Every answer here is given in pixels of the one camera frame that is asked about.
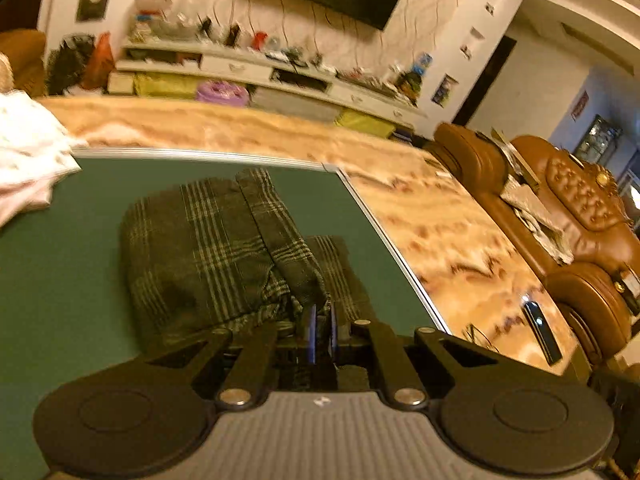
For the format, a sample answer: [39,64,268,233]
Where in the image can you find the white television cabinet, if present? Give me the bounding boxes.
[115,40,431,131]

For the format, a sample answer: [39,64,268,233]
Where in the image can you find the wire rim eyeglasses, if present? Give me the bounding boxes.
[464,324,501,352]

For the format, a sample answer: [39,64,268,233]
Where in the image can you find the large brown leather sofa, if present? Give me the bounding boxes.
[487,135,640,367]

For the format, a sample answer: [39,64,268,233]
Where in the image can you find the orange plastic bag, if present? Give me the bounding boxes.
[82,31,114,92]

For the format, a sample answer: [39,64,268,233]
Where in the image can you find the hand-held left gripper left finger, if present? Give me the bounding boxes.
[142,305,318,409]

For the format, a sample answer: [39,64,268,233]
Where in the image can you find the yellow green bundle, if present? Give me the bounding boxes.
[132,72,199,99]
[335,109,396,137]

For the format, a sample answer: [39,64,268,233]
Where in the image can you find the purple basin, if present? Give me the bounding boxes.
[195,80,250,107]

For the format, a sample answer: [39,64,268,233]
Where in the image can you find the white buttoned shirt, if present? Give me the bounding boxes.
[0,92,83,196]

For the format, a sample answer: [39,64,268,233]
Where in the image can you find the dark plaid pants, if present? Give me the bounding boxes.
[119,167,373,356]

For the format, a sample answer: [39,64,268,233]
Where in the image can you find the beige lace armchair cover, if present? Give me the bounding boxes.
[500,180,576,266]

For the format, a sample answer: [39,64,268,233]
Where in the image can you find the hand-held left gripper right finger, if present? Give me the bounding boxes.
[325,300,506,408]

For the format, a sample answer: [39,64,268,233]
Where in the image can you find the small colourful wall poster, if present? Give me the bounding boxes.
[431,74,459,109]

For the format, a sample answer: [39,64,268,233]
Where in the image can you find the black remote control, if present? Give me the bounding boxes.
[521,301,564,366]

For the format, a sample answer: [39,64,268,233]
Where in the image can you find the brown tufted leather sofa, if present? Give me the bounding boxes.
[0,29,48,98]

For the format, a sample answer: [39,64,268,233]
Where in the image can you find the dark green package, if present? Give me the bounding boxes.
[397,71,424,101]

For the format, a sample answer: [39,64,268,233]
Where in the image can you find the green table mat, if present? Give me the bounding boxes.
[0,155,449,411]

